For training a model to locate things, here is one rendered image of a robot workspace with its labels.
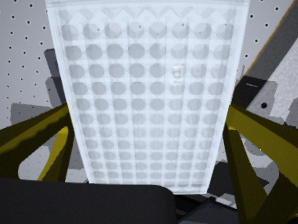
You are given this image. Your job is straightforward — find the white multi-well plate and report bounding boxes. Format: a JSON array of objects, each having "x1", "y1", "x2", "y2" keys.
[{"x1": 45, "y1": 0, "x2": 250, "y2": 194}]

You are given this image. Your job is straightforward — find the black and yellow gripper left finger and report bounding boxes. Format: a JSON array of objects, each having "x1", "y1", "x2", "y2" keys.
[{"x1": 0, "y1": 102, "x2": 75, "y2": 182}]

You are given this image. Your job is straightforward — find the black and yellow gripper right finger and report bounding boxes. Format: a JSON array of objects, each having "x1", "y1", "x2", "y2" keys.
[{"x1": 222, "y1": 103, "x2": 298, "y2": 224}]

